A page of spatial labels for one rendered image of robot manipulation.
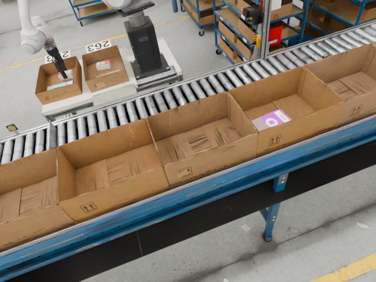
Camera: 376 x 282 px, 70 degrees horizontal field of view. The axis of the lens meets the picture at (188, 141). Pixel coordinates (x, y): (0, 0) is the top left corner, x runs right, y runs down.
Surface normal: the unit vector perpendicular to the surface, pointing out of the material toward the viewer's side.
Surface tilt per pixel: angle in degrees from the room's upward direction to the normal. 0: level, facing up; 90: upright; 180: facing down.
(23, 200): 0
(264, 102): 89
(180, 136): 2
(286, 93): 89
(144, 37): 90
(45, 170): 89
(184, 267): 0
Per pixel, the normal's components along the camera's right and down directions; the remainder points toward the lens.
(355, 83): -0.11, -0.66
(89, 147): 0.33, 0.67
